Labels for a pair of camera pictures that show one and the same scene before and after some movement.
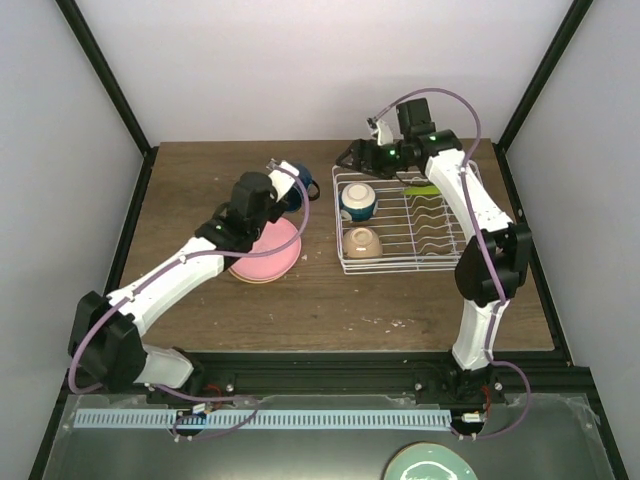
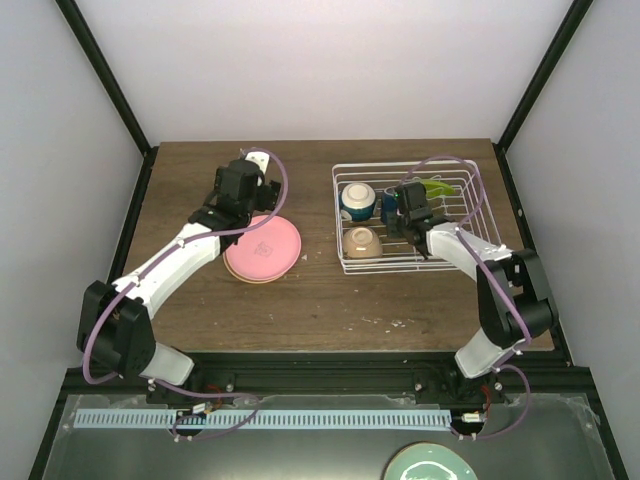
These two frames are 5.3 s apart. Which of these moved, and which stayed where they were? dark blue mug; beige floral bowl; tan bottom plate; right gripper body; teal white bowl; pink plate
Moved: dark blue mug; right gripper body
Stayed: teal white bowl; beige floral bowl; pink plate; tan bottom plate
